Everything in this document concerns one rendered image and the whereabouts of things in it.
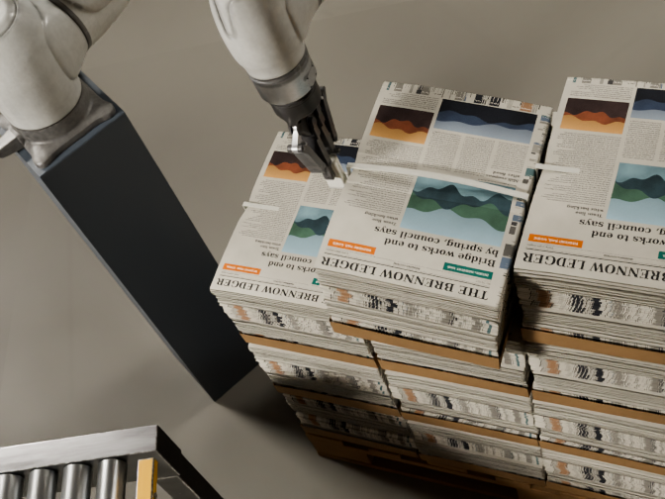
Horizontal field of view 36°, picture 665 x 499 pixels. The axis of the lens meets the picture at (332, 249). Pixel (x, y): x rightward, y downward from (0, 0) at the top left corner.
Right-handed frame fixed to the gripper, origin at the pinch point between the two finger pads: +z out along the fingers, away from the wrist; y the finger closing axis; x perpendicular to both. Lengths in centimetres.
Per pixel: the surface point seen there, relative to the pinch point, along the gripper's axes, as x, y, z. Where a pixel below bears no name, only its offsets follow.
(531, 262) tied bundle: -33.0, -11.8, 5.4
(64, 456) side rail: 47, -45, 24
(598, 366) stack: -39, -13, 34
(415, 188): -13.5, -1.2, 2.3
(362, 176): -4.9, -0.3, 0.9
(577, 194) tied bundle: -37.7, 0.9, 5.6
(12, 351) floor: 136, 6, 96
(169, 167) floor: 111, 74, 97
